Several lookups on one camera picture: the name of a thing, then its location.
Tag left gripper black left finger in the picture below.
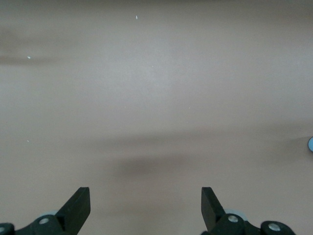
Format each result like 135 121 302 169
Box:
0 187 91 235

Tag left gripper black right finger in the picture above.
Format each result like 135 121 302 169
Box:
201 187 296 235

